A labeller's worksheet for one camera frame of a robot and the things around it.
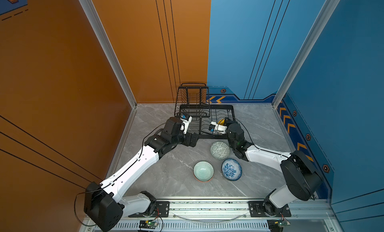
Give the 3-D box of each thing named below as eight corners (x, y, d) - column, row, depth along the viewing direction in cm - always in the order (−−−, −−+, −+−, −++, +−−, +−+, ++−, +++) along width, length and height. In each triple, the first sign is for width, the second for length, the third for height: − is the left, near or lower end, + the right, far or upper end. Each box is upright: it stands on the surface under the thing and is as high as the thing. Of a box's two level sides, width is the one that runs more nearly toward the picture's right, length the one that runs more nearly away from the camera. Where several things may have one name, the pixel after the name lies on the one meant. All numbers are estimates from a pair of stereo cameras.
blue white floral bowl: (222, 181, 83) (224, 177, 78) (220, 163, 90) (221, 158, 85) (240, 181, 83) (243, 177, 78) (237, 163, 90) (239, 158, 85)
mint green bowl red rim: (193, 184, 83) (193, 180, 78) (193, 165, 90) (193, 160, 85) (214, 184, 83) (215, 180, 78) (212, 165, 90) (213, 160, 85)
